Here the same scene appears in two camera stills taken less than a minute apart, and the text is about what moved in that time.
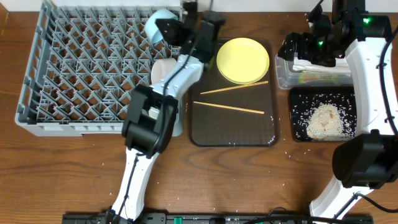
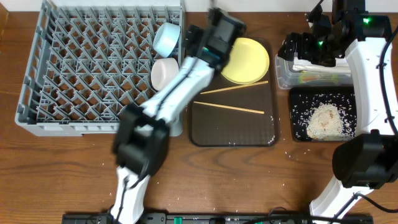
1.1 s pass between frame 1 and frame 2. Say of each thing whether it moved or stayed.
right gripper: stayed
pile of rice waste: stayed
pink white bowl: stayed
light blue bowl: moved
